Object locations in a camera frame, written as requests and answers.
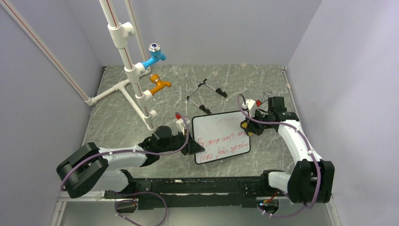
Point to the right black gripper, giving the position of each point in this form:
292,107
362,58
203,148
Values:
252,127

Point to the white PVC pipe frame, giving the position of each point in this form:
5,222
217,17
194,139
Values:
130,88

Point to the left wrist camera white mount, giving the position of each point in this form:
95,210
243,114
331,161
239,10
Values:
181,127

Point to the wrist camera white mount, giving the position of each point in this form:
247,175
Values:
250,107
181,127

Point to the small black-framed whiteboard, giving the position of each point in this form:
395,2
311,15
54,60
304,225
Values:
220,135

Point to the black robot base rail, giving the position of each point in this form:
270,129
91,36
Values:
245,192

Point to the blue faucet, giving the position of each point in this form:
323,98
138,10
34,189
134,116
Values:
156,55

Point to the black wire whiteboard stand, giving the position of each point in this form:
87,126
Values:
205,91

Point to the aluminium extrusion frame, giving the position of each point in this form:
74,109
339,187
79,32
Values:
285,208

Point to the orange faucet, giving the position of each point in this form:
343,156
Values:
160,84

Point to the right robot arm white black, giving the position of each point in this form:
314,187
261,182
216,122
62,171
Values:
299,146

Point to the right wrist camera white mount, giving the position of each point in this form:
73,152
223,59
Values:
250,107

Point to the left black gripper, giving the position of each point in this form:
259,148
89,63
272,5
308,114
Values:
193,147

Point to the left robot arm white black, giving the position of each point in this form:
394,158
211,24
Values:
92,168

